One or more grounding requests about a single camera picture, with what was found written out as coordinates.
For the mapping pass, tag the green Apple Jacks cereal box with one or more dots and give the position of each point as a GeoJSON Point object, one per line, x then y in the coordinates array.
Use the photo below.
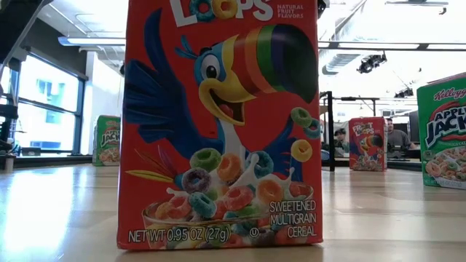
{"type": "Point", "coordinates": [442, 138]}
{"type": "Point", "coordinates": [107, 138]}

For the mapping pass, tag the silver ventilation duct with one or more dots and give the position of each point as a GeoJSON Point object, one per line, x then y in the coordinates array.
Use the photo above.
{"type": "Point", "coordinates": [338, 62]}

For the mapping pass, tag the black equipment stand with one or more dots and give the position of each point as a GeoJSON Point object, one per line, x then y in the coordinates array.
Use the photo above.
{"type": "Point", "coordinates": [7, 111]}

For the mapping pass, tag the black computer monitor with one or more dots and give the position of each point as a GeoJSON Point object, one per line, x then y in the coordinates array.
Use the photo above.
{"type": "Point", "coordinates": [413, 127]}

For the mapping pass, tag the dark window frame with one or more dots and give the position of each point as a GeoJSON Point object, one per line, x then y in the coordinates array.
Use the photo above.
{"type": "Point", "coordinates": [78, 116]}

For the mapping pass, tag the black ceiling spotlight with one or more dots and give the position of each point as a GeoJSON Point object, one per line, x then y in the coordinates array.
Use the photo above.
{"type": "Point", "coordinates": [404, 92]}
{"type": "Point", "coordinates": [371, 62]}

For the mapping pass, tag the black aluminium rig frame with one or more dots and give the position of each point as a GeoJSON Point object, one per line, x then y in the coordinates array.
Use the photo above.
{"type": "Point", "coordinates": [54, 161]}

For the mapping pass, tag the red Froot Loops cereal box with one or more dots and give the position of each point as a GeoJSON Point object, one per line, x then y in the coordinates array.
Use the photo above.
{"type": "Point", "coordinates": [218, 109]}
{"type": "Point", "coordinates": [367, 145]}

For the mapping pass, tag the person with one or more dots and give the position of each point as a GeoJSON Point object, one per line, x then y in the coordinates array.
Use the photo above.
{"type": "Point", "coordinates": [398, 138]}
{"type": "Point", "coordinates": [341, 140]}

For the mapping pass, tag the black overhead bar stand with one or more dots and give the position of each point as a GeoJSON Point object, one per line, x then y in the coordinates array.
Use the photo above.
{"type": "Point", "coordinates": [360, 98]}

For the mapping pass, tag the black round wall fixture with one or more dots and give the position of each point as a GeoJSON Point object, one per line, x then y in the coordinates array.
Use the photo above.
{"type": "Point", "coordinates": [122, 69]}

